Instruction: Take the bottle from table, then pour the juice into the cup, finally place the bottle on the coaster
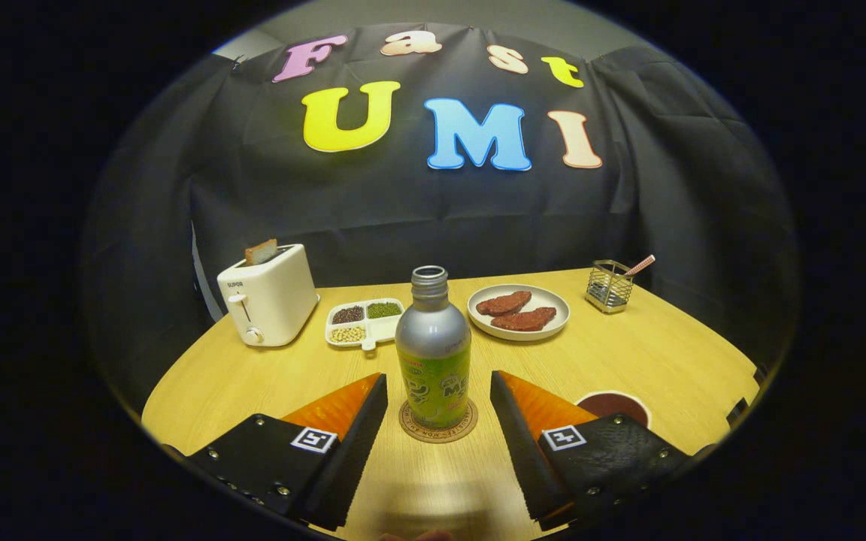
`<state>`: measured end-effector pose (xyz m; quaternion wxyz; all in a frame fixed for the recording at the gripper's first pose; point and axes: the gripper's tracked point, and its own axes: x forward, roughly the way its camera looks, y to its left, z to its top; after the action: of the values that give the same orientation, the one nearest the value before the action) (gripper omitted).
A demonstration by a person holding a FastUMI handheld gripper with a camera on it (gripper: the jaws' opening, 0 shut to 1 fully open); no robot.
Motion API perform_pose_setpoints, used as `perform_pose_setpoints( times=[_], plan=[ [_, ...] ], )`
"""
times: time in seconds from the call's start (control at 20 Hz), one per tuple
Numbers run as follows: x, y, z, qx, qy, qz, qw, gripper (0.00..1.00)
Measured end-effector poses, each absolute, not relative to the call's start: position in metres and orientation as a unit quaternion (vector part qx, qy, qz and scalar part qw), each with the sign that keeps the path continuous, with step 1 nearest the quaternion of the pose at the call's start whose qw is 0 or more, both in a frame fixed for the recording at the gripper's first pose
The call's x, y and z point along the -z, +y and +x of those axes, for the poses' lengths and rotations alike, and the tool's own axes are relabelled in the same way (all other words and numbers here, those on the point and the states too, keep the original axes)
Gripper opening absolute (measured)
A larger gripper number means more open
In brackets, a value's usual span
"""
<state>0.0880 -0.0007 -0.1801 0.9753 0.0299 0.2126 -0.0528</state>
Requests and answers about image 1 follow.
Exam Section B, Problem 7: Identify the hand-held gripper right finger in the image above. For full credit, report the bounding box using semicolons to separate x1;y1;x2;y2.
489;370;716;531

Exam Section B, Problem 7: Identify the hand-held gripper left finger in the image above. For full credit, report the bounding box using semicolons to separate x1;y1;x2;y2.
165;373;389;531

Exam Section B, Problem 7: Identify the round cork coaster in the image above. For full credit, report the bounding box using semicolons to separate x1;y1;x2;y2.
398;398;479;444

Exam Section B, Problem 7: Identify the cream cup with handle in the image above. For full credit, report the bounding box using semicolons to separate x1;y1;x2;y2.
576;390;653;429

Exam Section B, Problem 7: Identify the silver green juice bottle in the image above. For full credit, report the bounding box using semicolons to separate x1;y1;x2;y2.
395;265;473;430

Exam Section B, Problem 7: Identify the brown meat piece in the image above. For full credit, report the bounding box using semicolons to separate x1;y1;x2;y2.
476;291;533;316
490;307;558;332

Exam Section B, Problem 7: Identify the wooden table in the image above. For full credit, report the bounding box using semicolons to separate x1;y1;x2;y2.
141;268;761;541

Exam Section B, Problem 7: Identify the white divided bean dish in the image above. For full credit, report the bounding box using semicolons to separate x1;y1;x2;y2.
325;298;406;351

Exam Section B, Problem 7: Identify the white round plate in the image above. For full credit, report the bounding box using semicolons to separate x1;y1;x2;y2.
467;283;571;343

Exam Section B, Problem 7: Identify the white toaster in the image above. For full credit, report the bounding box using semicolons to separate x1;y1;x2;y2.
216;243;321;348

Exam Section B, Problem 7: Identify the toast slice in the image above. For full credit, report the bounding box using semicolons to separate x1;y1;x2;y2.
244;238;280;266

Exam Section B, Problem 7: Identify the wire mesh holder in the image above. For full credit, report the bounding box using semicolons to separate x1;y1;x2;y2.
585;260;634;314

